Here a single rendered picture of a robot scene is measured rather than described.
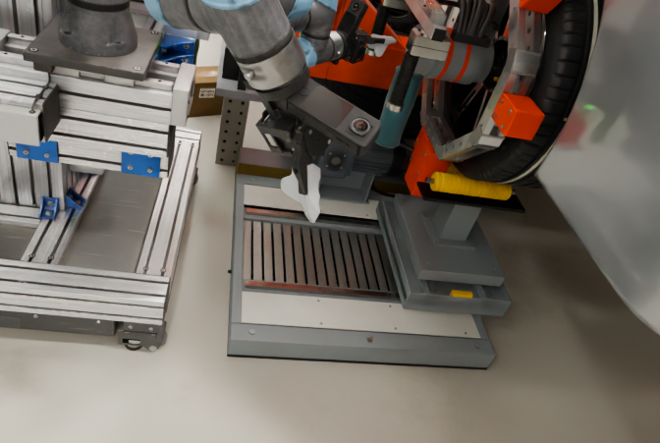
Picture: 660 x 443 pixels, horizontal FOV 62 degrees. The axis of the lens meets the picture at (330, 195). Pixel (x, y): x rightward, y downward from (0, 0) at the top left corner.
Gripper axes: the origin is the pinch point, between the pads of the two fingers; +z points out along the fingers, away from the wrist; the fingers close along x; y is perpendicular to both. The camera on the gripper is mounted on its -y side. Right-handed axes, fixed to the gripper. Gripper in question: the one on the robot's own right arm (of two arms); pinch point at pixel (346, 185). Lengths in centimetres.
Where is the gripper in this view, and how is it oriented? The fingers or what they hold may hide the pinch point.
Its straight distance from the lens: 78.2
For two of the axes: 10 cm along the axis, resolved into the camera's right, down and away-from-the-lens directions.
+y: -7.7, -2.3, 5.9
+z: 3.5, 6.4, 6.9
